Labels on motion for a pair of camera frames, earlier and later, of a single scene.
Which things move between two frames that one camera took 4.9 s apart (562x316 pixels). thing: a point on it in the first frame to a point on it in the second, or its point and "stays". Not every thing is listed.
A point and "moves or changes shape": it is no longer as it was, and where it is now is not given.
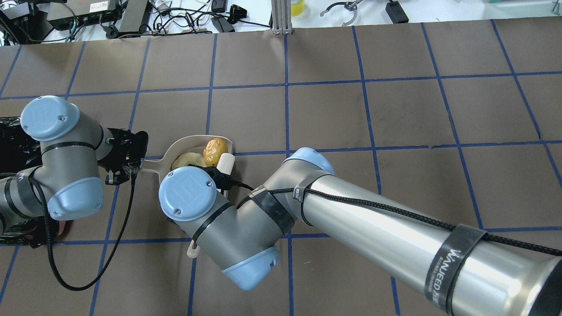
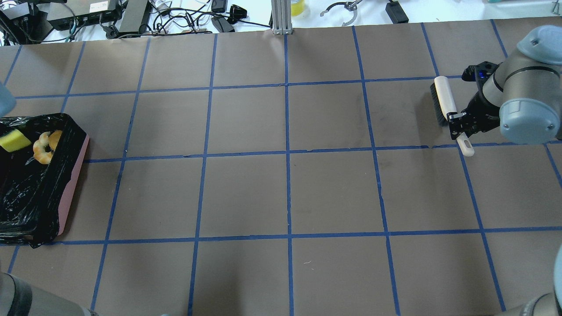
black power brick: (222, 24) stays
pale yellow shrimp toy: (183, 159) moves or changes shape
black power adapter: (396, 12) stays
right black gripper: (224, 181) to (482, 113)
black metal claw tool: (350, 5) stays
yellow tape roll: (297, 8) stays
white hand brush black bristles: (225, 163) to (444, 104)
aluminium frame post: (281, 17) stays
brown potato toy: (213, 150) moves or changes shape
